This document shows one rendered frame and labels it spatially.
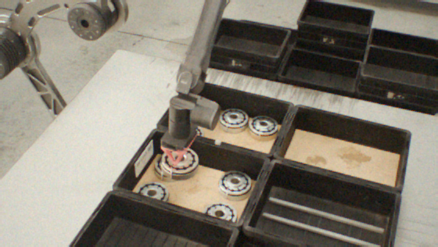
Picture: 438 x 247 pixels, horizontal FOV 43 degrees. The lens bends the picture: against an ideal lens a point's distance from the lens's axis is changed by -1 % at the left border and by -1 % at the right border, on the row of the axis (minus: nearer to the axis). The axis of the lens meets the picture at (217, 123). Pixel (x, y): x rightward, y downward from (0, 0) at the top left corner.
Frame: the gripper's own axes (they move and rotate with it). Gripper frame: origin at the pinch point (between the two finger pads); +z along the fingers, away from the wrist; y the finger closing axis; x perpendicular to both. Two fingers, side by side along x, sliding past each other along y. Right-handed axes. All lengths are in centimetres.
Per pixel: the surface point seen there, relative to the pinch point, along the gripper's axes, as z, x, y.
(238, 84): 37, 11, 85
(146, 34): 114, 121, 208
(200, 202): 22.1, -5.4, 5.2
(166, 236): 22.1, -1.8, -10.8
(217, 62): 60, 36, 126
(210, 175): 22.3, -3.8, 17.1
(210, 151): 15.2, -1.7, 20.4
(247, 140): 22.3, -8.9, 38.1
